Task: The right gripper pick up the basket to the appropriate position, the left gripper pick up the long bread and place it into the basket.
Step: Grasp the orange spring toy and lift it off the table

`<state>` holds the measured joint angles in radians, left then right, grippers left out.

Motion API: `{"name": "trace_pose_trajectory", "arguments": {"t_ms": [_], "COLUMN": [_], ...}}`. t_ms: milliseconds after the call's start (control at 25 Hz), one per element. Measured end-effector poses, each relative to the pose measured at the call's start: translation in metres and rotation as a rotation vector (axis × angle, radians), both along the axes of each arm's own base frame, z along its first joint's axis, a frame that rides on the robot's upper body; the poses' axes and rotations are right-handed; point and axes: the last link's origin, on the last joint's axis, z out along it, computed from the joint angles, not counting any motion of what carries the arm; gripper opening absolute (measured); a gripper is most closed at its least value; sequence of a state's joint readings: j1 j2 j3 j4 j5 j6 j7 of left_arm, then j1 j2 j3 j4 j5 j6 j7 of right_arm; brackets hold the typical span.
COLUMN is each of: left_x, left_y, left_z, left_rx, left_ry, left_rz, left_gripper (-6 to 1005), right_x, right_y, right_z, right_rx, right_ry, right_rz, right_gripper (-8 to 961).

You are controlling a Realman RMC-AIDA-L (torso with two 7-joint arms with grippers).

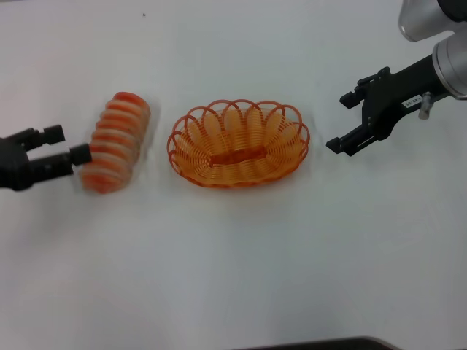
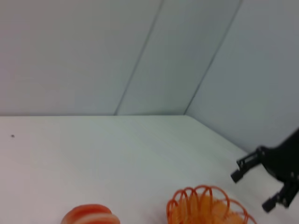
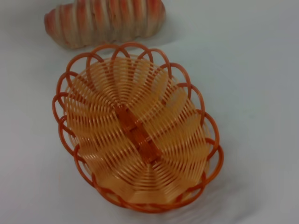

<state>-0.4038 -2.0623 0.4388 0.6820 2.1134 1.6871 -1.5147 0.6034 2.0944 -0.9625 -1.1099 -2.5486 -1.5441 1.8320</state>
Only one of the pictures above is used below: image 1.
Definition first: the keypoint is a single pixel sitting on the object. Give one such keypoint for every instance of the silver plug on right gripper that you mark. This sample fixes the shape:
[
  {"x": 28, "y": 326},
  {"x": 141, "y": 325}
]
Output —
[{"x": 425, "y": 107}]

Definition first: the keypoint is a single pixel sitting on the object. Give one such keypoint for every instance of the orange striped bread loaf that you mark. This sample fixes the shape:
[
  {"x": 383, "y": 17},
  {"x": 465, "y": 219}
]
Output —
[{"x": 116, "y": 131}]

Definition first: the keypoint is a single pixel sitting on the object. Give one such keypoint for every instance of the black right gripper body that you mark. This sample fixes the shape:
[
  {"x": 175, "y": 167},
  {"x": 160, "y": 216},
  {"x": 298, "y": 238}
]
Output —
[{"x": 397, "y": 95}]

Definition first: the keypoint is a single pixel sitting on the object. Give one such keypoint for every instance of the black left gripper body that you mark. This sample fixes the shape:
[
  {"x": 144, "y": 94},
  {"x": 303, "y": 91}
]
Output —
[{"x": 12, "y": 167}]

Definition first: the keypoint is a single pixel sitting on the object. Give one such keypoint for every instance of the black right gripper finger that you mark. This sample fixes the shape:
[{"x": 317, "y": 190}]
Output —
[
  {"x": 350, "y": 99},
  {"x": 350, "y": 144}
]

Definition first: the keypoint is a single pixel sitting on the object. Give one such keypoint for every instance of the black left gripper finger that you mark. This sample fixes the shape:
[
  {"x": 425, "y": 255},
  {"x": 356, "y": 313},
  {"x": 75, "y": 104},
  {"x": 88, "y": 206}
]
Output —
[
  {"x": 54, "y": 164},
  {"x": 51, "y": 134}
]

